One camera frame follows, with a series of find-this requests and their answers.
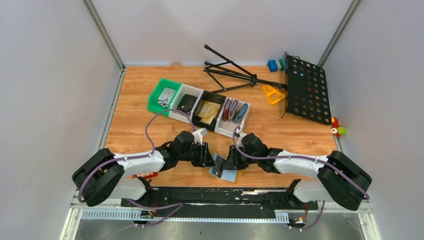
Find yellow leather card holder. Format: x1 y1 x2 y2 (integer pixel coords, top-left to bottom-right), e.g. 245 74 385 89
207 153 243 183

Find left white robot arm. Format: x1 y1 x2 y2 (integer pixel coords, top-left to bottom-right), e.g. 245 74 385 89
71 128 216 207

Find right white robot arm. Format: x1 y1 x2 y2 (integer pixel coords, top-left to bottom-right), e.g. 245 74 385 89
223 130 372 211

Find gold cards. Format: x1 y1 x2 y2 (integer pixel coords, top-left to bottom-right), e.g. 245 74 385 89
197 100 221 125

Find blue card holder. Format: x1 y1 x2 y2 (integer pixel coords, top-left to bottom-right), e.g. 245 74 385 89
233 103 249 123

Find white bin with card holders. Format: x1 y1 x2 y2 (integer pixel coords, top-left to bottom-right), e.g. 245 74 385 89
214 97 250 137

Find pink card holder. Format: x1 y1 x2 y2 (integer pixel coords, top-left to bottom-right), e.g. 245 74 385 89
228 99 239 121

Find black cards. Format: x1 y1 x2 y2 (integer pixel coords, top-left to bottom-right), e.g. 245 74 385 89
177 94 198 115

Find red card holder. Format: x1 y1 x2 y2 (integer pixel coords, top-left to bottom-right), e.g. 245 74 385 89
222 98 232 121

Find silver white cards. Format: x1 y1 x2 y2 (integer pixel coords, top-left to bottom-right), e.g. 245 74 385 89
157 87 176 108

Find white bin with black cards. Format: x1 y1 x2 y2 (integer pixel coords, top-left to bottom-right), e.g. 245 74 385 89
168 84 204 123

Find black plastic bin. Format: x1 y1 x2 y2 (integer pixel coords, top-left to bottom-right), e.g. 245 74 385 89
191 91 227 132

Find red white small block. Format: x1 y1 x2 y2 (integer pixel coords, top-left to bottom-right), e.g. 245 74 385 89
132 171 158 179

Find green plastic bin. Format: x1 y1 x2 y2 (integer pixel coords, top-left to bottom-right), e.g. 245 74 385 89
147 78 182 113

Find yellow plastic triangle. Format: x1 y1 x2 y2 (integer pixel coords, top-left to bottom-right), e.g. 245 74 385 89
262 84 286 106

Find black folded music stand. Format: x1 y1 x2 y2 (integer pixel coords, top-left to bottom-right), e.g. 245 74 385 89
203 44 288 94

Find black perforated stand tray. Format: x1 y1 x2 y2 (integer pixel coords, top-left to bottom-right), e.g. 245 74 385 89
284 53 332 126

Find red green toy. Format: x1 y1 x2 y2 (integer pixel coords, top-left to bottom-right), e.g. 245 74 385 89
331 117 347 139

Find blue green toy block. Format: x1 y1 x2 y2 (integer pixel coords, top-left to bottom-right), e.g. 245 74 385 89
267 59 286 73

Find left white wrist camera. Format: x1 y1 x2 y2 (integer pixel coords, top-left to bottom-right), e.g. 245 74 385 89
191 127 208 145

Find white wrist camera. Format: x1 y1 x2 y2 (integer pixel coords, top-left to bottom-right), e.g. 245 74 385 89
234 130 247 145
191 127 208 145

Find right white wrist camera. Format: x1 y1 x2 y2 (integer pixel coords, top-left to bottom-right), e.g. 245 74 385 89
234 130 247 145

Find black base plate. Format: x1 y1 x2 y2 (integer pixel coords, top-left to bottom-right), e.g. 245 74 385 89
137 187 318 219

